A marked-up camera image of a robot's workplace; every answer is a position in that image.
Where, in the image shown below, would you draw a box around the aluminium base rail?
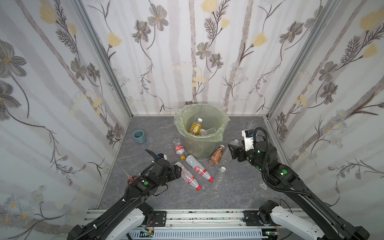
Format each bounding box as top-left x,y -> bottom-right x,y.
84,206 -> 325,240

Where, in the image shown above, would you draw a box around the clear plastic measuring cup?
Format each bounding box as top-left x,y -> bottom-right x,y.
247,121 -> 256,130

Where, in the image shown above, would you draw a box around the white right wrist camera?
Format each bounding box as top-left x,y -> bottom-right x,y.
242,130 -> 255,152

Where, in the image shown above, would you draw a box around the teal ceramic cup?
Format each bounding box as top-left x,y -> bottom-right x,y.
133,130 -> 147,144

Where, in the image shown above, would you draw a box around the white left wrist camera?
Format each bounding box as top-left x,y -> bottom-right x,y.
157,154 -> 168,160

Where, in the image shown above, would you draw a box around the red handled scissors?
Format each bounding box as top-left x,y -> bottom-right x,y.
120,167 -> 138,185

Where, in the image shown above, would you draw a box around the yellow red label tea bottle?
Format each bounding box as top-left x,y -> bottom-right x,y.
189,118 -> 203,136

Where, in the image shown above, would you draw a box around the green label water bottle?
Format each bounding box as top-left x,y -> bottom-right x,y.
200,128 -> 217,136

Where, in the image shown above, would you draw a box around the orange brown coffee bottle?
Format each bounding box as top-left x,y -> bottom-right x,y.
209,145 -> 225,166

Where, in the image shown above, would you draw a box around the red label yellow cap bottle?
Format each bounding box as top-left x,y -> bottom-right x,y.
173,139 -> 186,161

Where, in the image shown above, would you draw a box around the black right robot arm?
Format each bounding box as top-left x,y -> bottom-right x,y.
228,127 -> 370,240

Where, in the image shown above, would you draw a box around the frosted clear square bottle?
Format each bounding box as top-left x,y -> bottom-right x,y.
222,140 -> 239,164

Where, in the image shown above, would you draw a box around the green mesh waste bin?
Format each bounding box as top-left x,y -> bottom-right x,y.
177,104 -> 228,160

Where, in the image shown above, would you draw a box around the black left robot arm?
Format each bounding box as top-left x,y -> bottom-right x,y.
67,149 -> 182,240

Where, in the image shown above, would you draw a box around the clear bottle red cap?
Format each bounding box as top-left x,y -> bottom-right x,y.
185,155 -> 214,182
176,162 -> 202,191

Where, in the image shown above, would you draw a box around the clear crushed water bottle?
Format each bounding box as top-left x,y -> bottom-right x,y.
212,167 -> 227,193

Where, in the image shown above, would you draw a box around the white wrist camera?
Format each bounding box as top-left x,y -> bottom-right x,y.
242,130 -> 255,152
157,154 -> 168,160

